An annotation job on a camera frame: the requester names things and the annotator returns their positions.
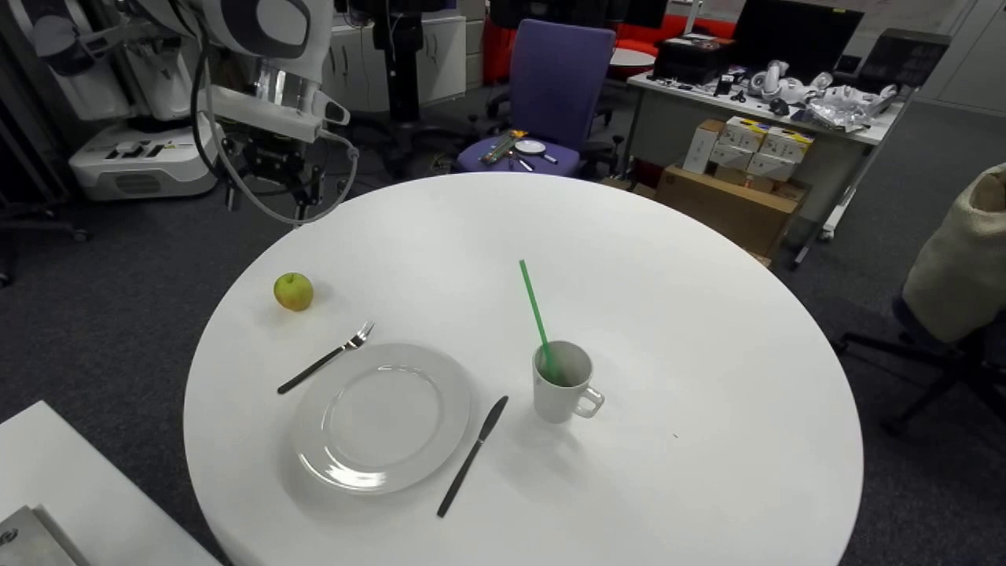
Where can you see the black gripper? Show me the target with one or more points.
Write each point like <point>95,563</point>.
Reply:
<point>276,154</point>

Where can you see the yellow-green apple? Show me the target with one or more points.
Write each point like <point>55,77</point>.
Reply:
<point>295,290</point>

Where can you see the white robot base table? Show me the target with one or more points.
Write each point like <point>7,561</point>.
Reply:
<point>83,473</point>

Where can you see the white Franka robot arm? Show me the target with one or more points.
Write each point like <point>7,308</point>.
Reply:
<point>264,27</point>

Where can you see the white floor device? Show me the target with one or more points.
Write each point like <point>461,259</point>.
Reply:
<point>142,169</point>

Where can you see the metal fork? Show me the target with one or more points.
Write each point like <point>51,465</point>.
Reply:
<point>319,364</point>

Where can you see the white storage cabinet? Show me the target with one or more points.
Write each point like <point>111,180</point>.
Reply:
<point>420,53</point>

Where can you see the green flat pack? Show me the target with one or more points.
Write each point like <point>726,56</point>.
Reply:
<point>502,147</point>

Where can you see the white round plate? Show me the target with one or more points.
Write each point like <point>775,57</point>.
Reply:
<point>383,419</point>

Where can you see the small white disc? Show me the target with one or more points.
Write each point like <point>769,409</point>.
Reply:
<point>530,147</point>

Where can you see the green drinking straw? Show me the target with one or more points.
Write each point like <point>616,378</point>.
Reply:
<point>534,302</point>

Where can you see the purple office chair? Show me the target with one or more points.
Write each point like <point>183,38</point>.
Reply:
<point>561,82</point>

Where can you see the white mug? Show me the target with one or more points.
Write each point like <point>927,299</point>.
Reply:
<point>564,392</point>

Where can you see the white cluttered desk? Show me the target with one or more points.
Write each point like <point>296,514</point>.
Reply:
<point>670,130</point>

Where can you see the grey metal plate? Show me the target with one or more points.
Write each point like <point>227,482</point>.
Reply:
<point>35,538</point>

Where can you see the plain white carton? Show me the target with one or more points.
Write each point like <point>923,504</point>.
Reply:
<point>703,147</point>

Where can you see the brown cardboard box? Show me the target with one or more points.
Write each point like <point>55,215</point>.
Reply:
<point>728,208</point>

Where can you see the white yellow carton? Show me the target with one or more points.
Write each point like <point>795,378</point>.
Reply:
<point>781,154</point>
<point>739,147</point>

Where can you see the black computer monitor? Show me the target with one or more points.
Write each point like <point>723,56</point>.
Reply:
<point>797,37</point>

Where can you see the white plastic parts pile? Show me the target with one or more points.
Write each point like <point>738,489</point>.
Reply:
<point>828,98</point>

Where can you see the small black monitor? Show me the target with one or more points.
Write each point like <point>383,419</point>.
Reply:
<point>900,61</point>

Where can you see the black chair under jacket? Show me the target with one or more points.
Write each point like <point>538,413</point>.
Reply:
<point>944,364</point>

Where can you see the beige jacket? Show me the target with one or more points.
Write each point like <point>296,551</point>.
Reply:
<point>965,262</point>

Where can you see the white wrist camera block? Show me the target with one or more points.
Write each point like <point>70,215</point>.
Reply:
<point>273,114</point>

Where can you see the black camera stand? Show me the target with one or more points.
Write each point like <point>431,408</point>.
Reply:
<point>398,53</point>

